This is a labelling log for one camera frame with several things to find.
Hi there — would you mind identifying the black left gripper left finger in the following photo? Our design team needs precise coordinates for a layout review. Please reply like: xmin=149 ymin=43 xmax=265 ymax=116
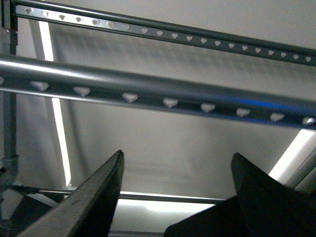
xmin=20 ymin=150 xmax=124 ymax=237

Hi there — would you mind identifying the grey rack upright post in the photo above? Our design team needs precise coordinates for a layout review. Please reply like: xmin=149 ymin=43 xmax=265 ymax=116
xmin=0 ymin=0 xmax=18 ymax=196

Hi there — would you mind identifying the far perforated rack rail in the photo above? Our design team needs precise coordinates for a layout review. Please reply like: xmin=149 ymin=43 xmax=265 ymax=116
xmin=14 ymin=0 xmax=316 ymax=67

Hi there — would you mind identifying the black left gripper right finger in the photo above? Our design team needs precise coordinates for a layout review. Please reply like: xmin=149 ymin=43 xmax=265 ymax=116
xmin=164 ymin=153 xmax=316 ymax=237

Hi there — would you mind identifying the lower far metal rod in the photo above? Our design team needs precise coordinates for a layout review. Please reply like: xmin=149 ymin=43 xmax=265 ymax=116
xmin=12 ymin=185 xmax=225 ymax=204

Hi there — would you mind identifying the perforated rack rail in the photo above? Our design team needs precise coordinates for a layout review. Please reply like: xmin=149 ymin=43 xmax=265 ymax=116
xmin=14 ymin=0 xmax=316 ymax=67
xmin=0 ymin=55 xmax=316 ymax=130

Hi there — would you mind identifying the near perforated rack rail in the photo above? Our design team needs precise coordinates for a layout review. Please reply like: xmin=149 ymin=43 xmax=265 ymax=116
xmin=0 ymin=55 xmax=316 ymax=130

